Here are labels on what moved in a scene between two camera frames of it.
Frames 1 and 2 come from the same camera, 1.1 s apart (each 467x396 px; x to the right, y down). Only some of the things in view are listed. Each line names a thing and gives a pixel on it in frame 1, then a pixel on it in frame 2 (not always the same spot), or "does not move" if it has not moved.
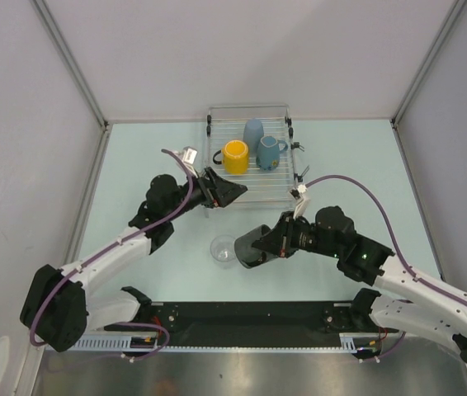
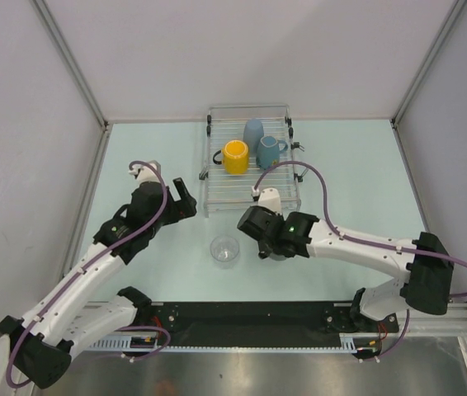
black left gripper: [217, 191] → [181, 209]
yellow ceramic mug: [235, 157] does not move
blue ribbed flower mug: [268, 153] does not move
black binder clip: [296, 144] does not move
